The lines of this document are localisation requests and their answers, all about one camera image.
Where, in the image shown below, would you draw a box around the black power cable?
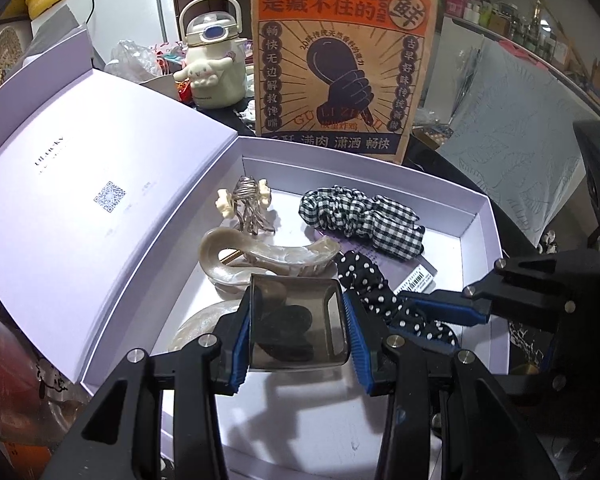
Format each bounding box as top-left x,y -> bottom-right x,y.
87,0 -> 106,68

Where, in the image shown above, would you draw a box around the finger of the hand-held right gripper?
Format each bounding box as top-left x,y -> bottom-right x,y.
495,320 -> 600,406
397,249 -> 600,326

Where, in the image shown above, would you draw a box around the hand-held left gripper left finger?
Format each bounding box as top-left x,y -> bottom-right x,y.
40,302 -> 254,480

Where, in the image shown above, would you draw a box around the black hair ties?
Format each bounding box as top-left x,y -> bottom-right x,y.
252,280 -> 316,363

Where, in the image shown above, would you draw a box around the brown printed paper bag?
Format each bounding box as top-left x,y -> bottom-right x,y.
250,0 -> 441,165

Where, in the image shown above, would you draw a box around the clear grey square box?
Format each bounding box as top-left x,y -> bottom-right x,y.
247,274 -> 351,372

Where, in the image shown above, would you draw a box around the white fridge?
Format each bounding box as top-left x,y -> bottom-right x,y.
30,0 -> 181,68

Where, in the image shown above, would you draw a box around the row of bottles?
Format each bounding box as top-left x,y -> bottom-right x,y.
442,0 -> 581,66

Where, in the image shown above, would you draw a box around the clear plastic bag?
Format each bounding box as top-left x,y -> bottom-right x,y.
104,39 -> 163,81

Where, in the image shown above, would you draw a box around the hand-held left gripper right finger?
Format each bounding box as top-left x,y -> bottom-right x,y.
340,290 -> 561,480

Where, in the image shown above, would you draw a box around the black white gingham scrunchie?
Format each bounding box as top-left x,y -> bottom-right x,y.
299,185 -> 426,262

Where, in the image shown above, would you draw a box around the round woven mat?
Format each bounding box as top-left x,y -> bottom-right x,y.
0,27 -> 21,93

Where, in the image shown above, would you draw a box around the pearl hair claw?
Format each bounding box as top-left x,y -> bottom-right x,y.
167,300 -> 241,356
199,227 -> 342,292

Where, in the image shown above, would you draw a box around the black white polka-dot scrunchie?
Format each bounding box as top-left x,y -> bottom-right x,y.
332,251 -> 460,348

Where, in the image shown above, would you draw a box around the metal flower hair claw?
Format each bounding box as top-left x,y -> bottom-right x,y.
216,176 -> 281,236

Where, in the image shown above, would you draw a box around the white cartoon dog bottle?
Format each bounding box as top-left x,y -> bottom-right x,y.
172,0 -> 251,110

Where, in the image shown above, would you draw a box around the lavender gift box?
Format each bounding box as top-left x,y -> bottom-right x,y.
0,27 -> 511,480

